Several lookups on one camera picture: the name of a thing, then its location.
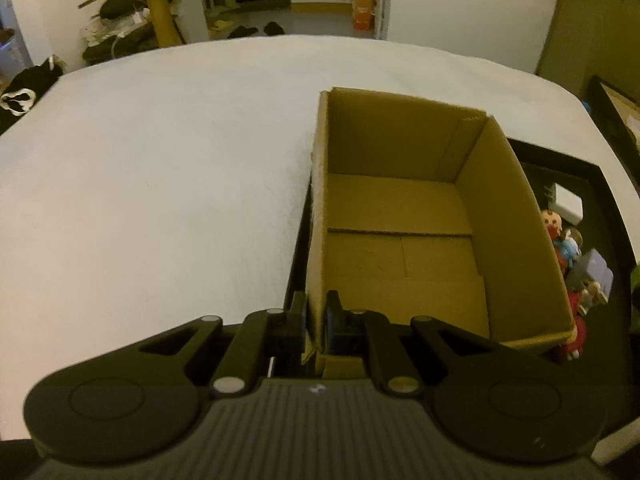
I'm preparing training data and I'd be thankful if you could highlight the brown cardboard box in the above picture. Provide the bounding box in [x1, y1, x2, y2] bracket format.
[305, 88, 574, 370]

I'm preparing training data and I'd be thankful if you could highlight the red dress doll figurine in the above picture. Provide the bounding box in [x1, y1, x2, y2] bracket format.
[561, 282, 608, 361]

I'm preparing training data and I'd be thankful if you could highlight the blue white small figurine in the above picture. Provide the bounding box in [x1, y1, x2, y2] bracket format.
[555, 226, 584, 272]

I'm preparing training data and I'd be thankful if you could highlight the purple grey block toy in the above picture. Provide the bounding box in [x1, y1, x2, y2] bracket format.
[565, 248, 614, 297]

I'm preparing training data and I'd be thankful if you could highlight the brown hair doll figurine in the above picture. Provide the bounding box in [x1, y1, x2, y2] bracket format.
[540, 209, 564, 263]

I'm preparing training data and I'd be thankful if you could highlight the black tray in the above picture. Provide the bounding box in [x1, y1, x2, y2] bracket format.
[301, 138, 634, 373]

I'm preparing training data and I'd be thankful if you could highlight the white power adapter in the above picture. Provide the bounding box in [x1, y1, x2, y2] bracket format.
[548, 183, 584, 226]

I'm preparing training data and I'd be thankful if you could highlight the black slipper left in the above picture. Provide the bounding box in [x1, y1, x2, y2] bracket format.
[228, 25, 258, 39]

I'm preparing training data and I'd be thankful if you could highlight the black slipper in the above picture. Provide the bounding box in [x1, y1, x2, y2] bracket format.
[264, 22, 285, 37]
[228, 25, 258, 39]

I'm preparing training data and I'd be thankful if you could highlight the black slipper right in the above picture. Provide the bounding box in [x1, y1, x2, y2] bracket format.
[264, 22, 285, 37]

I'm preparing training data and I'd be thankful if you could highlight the black white ghost mask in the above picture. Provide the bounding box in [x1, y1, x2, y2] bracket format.
[0, 55, 64, 134]

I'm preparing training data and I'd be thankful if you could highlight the pile of clothes and papers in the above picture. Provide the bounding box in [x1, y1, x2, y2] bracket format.
[80, 0, 158, 65]

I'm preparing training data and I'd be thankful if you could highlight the orange cardboard box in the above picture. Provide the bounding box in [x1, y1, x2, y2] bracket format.
[352, 0, 375, 32]

